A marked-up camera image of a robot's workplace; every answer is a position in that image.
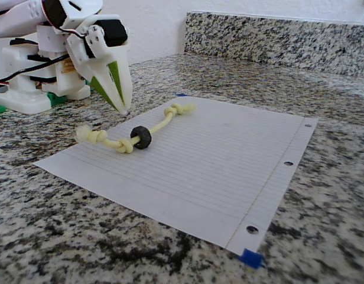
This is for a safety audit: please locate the black ring bead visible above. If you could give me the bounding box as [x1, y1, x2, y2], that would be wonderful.
[130, 125, 153, 150]

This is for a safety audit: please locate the yellow-green knotted rope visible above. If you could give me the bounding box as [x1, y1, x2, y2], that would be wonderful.
[76, 102, 197, 154]

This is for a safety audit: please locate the wooden shim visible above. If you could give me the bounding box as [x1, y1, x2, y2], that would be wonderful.
[62, 57, 76, 73]

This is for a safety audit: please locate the lined white paper sheet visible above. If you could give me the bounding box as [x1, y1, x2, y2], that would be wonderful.
[33, 96, 319, 256]

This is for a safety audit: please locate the granite backsplash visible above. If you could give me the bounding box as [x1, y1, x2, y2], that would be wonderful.
[184, 11, 364, 80]

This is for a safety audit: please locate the black braided cable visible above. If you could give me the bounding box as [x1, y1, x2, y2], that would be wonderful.
[0, 53, 69, 85]

